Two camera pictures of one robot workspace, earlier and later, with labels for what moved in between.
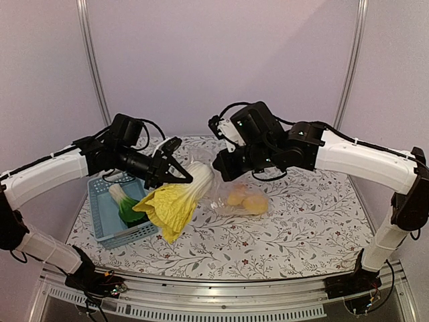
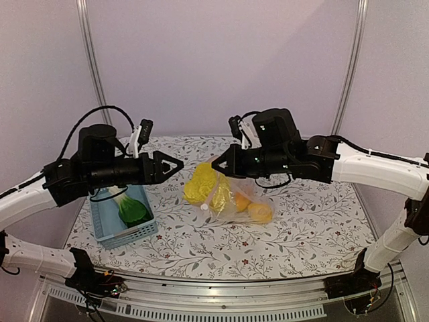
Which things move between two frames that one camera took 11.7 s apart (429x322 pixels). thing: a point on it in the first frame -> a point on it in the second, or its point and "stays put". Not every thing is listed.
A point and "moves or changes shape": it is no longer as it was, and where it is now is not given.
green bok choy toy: x=129 y=217 stays put
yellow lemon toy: x=255 y=205 -> x=261 y=213
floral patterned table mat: x=303 y=225 stays put
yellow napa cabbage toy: x=171 y=206 -> x=206 y=186
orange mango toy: x=236 y=195 -> x=241 y=202
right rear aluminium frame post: x=353 y=66 stays put
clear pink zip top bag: x=247 y=197 moves or changes shape
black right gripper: x=227 y=172 stays put
